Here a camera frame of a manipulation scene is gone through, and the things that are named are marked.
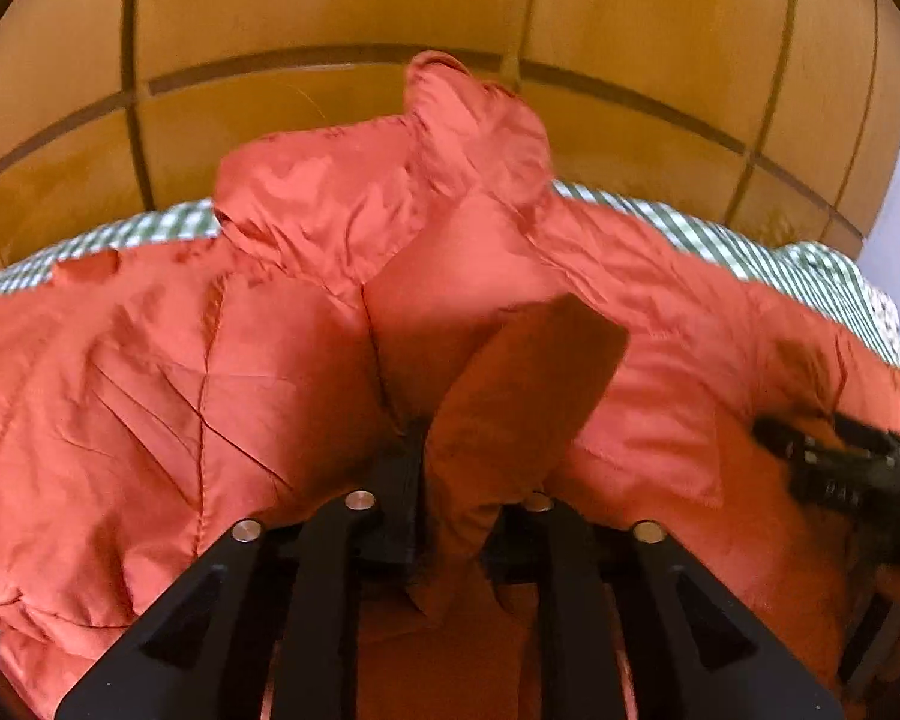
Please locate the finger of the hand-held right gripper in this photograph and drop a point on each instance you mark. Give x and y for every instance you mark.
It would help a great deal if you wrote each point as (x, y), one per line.
(832, 487)
(825, 441)

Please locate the wooden wardrobe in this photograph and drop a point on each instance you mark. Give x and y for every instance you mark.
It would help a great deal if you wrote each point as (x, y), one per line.
(450, 0)

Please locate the green checked blanket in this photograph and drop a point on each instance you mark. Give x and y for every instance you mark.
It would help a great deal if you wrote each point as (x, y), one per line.
(720, 240)

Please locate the red puffer jacket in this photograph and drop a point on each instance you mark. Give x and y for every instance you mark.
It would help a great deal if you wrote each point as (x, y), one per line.
(195, 390)

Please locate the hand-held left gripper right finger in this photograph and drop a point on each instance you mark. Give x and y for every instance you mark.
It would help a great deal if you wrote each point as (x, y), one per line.
(574, 585)

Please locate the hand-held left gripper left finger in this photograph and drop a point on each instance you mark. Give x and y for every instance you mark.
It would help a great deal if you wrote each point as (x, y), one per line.
(401, 495)

